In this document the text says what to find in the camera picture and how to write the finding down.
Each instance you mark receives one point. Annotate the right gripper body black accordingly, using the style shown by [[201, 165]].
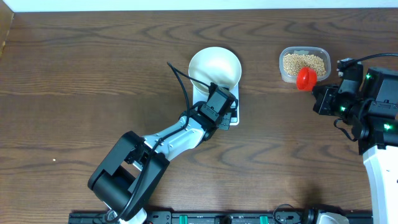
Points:
[[331, 102]]

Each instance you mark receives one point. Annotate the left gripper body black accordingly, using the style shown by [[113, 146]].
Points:
[[226, 121]]

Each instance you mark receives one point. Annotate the red measuring scoop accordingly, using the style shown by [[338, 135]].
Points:
[[306, 79]]

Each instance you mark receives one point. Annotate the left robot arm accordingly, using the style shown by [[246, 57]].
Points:
[[129, 174]]

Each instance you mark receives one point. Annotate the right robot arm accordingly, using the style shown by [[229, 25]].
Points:
[[368, 103]]

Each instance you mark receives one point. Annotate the white kitchen scale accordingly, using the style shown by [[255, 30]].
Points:
[[217, 102]]

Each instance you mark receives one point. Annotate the white bowl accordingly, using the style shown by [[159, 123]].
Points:
[[215, 65]]

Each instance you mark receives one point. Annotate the soybeans pile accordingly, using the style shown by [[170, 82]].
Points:
[[293, 63]]

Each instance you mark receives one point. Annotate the clear plastic container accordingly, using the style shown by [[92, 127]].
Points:
[[304, 51]]

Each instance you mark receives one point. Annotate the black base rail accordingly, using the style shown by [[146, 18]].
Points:
[[282, 214]]

